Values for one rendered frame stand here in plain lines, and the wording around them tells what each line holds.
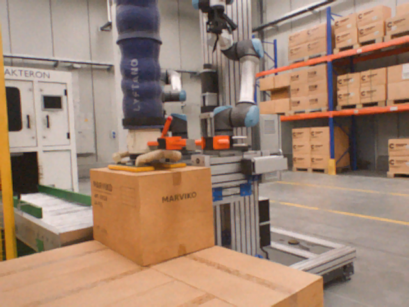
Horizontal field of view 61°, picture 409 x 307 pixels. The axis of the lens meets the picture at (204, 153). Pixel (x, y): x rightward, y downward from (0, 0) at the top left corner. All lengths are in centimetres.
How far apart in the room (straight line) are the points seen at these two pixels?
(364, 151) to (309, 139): 155
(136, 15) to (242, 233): 148
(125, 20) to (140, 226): 99
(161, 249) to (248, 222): 93
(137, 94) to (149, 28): 33
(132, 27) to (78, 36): 1003
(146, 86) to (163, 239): 75
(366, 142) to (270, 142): 813
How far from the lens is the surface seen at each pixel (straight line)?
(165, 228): 163
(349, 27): 957
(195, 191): 170
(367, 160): 1051
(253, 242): 249
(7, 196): 279
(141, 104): 179
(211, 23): 179
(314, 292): 145
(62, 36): 1172
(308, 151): 998
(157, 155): 170
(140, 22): 186
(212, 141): 135
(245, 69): 210
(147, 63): 183
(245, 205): 239
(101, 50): 1200
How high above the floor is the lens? 110
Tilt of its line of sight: 3 degrees down
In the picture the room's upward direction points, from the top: 3 degrees counter-clockwise
